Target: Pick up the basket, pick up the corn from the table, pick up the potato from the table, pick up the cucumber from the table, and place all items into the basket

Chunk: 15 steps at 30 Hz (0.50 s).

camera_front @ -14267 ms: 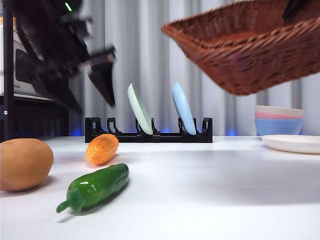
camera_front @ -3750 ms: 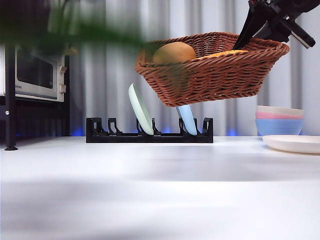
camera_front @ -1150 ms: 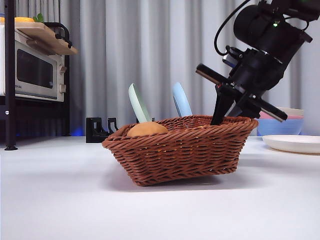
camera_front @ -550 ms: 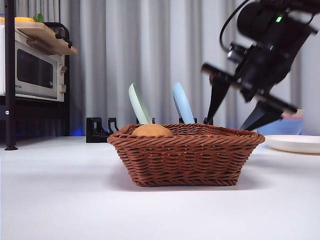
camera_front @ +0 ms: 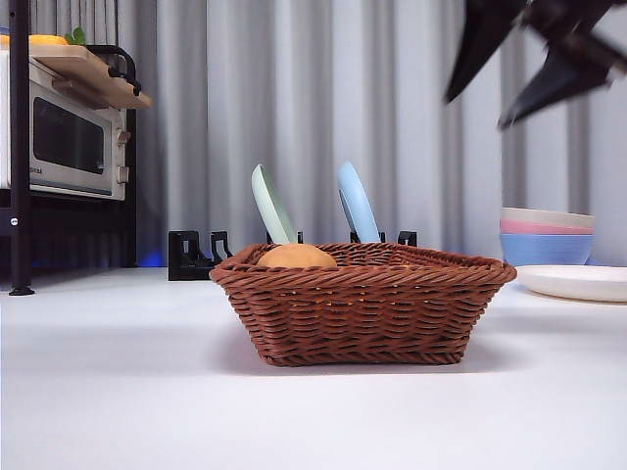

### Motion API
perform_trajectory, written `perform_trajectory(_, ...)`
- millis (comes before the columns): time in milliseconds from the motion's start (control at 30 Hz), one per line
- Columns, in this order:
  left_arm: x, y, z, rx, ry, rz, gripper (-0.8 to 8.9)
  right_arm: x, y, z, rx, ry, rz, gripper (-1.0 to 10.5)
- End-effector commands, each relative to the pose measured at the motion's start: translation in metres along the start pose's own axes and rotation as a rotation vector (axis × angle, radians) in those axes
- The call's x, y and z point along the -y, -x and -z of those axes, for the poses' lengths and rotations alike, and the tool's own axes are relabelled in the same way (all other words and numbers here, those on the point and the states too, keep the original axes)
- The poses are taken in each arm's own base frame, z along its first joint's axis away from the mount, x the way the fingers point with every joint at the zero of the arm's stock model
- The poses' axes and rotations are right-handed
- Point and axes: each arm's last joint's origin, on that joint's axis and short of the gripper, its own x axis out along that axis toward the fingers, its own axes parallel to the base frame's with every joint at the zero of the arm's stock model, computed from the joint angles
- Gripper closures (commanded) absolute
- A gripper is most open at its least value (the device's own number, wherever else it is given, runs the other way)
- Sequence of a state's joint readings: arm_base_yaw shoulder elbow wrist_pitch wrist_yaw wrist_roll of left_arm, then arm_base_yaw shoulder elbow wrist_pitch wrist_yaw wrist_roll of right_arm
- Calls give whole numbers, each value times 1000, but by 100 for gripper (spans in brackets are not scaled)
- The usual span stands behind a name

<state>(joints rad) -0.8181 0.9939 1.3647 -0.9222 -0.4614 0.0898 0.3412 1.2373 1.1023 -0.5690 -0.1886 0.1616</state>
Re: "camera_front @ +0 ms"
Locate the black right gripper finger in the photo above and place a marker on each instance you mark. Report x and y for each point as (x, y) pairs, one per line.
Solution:
(558, 83)
(485, 34)

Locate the brown potato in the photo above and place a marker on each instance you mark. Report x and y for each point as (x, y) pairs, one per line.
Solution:
(294, 257)

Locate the brown wicker basket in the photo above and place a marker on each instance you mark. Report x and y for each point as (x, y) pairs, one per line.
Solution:
(362, 318)

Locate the cream bowl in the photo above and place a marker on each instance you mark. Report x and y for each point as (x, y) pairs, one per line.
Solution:
(544, 215)

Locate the pink bowl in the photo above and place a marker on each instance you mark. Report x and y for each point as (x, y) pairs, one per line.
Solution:
(539, 228)

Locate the grey pleated curtain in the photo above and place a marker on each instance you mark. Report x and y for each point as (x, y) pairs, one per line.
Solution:
(343, 98)

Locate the white flat plate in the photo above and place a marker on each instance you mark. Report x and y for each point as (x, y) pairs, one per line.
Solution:
(578, 284)

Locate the light blue plate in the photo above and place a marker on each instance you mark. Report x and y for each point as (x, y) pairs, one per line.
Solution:
(357, 205)

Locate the pale green plate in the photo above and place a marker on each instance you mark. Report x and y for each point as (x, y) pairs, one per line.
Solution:
(274, 210)

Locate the black dish rack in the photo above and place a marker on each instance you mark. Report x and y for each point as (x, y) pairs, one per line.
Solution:
(191, 259)

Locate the green toy leaf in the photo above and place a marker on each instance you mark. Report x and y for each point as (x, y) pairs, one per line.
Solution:
(76, 35)

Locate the wooden cutting board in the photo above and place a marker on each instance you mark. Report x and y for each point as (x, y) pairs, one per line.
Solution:
(73, 63)

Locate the cream toaster oven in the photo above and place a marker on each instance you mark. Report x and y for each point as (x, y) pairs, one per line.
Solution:
(68, 137)

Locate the yellow toy food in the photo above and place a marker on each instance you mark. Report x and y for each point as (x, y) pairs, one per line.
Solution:
(44, 39)

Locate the black metal shelf frame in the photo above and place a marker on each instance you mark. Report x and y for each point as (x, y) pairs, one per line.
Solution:
(17, 220)

